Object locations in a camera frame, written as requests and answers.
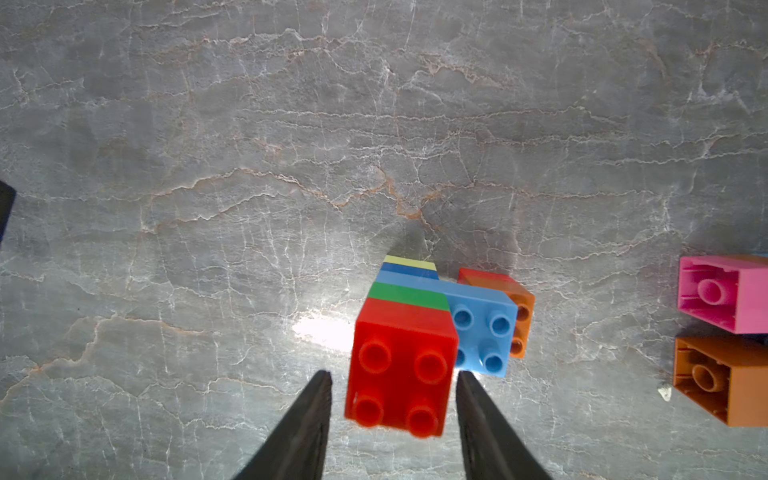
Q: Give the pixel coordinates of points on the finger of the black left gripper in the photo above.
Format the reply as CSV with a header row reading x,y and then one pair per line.
x,y
7,198

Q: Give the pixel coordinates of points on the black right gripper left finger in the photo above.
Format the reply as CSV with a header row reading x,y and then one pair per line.
x,y
296,448

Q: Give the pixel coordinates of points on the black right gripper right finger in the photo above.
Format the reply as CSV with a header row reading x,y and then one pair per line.
x,y
490,447

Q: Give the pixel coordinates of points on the red lego brick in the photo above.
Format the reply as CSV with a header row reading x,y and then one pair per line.
x,y
475,277
401,366

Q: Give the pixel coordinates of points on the light blue long lego brick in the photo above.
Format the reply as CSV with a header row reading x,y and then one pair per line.
x,y
484,320

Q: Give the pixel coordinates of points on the brown-orange lego brick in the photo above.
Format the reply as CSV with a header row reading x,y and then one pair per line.
x,y
525,301

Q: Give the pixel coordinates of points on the red lego brick front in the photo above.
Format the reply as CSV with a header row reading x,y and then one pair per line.
x,y
475,277

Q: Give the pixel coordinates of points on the blue small lego brick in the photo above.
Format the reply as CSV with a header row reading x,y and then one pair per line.
x,y
409,270

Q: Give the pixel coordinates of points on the orange lego brick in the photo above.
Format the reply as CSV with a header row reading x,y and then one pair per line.
x,y
725,375

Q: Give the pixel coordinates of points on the pink small lego brick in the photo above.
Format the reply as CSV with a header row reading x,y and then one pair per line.
x,y
729,292

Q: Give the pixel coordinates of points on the lime green lego brick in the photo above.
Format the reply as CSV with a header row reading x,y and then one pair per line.
x,y
426,265

